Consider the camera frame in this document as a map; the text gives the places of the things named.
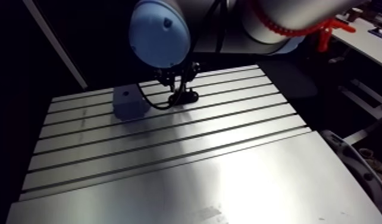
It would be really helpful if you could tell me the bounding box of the white desk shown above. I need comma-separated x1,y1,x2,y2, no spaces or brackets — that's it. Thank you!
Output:
331,15,382,72

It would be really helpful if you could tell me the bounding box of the black oval holder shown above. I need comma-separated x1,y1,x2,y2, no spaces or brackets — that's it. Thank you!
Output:
167,88,200,106

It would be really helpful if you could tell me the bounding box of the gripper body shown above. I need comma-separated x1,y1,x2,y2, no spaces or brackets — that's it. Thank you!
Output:
152,61,201,88

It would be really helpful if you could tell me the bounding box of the red cable wrap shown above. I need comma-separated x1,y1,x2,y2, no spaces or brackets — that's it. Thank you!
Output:
249,0,357,53

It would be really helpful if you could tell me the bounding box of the black cable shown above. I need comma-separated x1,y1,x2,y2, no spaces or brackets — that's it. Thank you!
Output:
136,0,223,111

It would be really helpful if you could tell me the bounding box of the dark blue-grey block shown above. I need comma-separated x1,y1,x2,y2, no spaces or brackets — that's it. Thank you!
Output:
111,84,151,122

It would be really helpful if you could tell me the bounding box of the grey post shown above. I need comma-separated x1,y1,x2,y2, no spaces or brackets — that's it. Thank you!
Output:
22,0,89,91

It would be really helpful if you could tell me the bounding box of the pale holed strip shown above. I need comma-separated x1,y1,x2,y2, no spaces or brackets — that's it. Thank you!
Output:
320,129,382,214

